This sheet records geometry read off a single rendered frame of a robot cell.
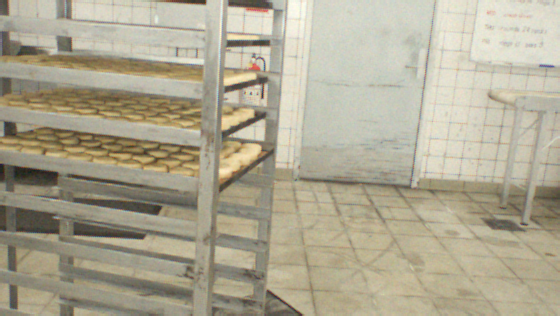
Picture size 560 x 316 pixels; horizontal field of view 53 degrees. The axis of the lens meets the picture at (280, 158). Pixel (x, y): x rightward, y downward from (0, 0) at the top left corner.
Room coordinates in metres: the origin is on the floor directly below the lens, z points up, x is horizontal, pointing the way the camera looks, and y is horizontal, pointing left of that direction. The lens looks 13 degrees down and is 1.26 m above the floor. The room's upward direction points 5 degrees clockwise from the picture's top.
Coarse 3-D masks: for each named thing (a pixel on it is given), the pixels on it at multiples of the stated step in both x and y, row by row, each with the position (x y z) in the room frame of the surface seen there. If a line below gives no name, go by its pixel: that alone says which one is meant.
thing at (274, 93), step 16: (272, 32) 1.43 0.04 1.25; (272, 48) 1.43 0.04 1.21; (272, 64) 1.43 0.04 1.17; (272, 96) 1.43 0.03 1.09; (272, 128) 1.43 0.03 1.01; (272, 160) 1.43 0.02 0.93; (272, 192) 1.44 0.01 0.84; (272, 208) 1.46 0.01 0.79; (256, 256) 1.43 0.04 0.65; (256, 288) 1.43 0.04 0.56
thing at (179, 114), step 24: (0, 96) 1.29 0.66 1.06; (24, 96) 1.32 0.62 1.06; (48, 96) 1.35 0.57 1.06; (72, 96) 1.38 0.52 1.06; (96, 96) 1.42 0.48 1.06; (120, 96) 1.45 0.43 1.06; (120, 120) 1.11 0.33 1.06; (144, 120) 1.12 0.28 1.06; (168, 120) 1.17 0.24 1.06; (192, 120) 1.16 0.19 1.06; (240, 120) 1.31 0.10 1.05
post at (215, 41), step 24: (216, 0) 0.99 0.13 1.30; (216, 24) 0.99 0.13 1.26; (216, 48) 0.99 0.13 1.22; (216, 72) 0.99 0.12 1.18; (216, 96) 0.99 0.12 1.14; (216, 120) 0.99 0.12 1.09; (216, 144) 0.99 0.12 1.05; (216, 168) 1.00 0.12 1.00; (216, 192) 1.01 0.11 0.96; (216, 216) 1.01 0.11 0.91
